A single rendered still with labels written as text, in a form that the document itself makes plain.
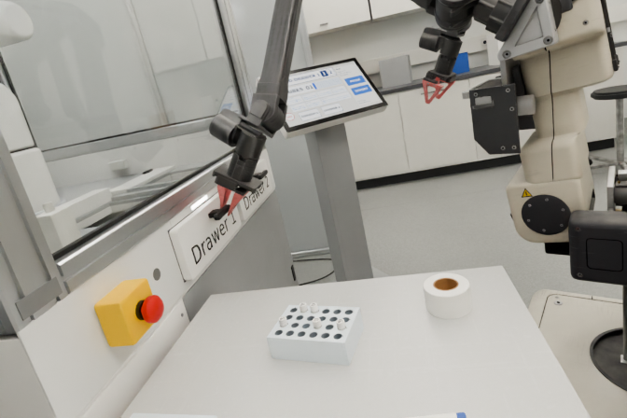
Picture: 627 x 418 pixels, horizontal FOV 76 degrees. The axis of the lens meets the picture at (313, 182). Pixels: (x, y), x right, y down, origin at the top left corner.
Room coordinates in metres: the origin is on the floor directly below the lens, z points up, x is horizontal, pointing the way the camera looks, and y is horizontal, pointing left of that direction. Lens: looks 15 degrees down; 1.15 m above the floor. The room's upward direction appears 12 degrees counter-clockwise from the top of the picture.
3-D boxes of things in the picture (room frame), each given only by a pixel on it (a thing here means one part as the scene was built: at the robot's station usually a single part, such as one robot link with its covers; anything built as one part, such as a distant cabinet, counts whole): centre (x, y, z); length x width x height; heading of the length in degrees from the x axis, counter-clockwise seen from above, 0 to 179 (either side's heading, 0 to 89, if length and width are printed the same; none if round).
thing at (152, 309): (0.54, 0.28, 0.88); 0.04 x 0.03 x 0.04; 167
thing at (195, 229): (0.87, 0.25, 0.87); 0.29 x 0.02 x 0.11; 167
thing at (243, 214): (1.18, 0.18, 0.87); 0.29 x 0.02 x 0.11; 167
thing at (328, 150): (1.82, -0.12, 0.51); 0.50 x 0.45 x 1.02; 25
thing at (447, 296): (0.56, -0.17, 0.78); 0.07 x 0.07 x 0.04
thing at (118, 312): (0.55, 0.31, 0.88); 0.07 x 0.05 x 0.07; 167
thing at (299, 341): (0.54, 0.04, 0.78); 0.12 x 0.08 x 0.04; 66
